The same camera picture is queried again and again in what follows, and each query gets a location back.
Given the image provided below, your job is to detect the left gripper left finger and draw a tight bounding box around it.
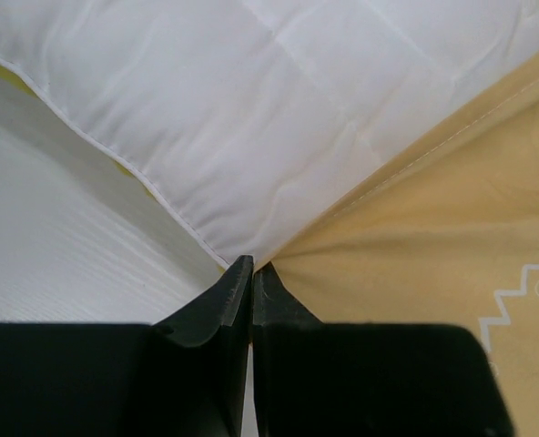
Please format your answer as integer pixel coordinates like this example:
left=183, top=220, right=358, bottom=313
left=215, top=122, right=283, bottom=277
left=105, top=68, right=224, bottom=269
left=153, top=254, right=255, bottom=437

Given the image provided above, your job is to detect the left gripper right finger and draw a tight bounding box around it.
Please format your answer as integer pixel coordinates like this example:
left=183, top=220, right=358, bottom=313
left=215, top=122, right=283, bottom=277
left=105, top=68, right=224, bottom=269
left=252, top=262, right=321, bottom=436

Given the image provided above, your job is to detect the blue yellow cartoon pillowcase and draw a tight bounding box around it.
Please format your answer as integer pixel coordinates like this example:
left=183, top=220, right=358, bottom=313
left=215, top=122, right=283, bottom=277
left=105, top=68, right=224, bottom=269
left=253, top=38, right=539, bottom=379

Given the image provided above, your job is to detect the white pillow yellow trim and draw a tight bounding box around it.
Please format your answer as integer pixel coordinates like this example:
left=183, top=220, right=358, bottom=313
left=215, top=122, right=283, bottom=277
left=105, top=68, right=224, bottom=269
left=0, top=1, right=539, bottom=265

